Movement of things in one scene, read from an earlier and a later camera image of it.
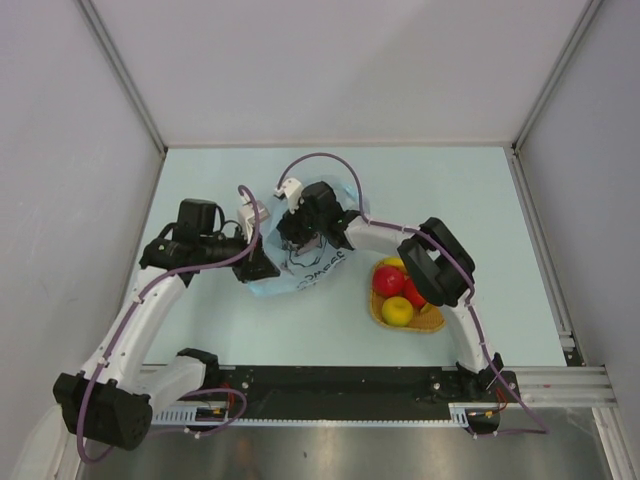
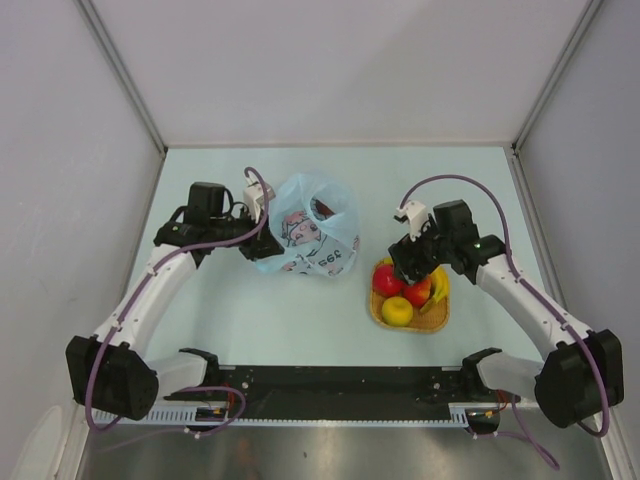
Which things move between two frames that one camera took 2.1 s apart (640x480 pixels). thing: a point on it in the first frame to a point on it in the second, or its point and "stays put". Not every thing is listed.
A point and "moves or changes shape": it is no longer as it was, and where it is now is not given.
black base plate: x=332 y=388 stays put
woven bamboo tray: x=430 y=321 stays put
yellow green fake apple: x=397 y=311 stays put
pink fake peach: x=413 y=296 stays put
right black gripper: x=288 y=222 to x=405 y=250
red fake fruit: x=388 y=280 stays put
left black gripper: x=255 y=265 to x=262 y=245
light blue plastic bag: x=309 y=268 moves or changes shape
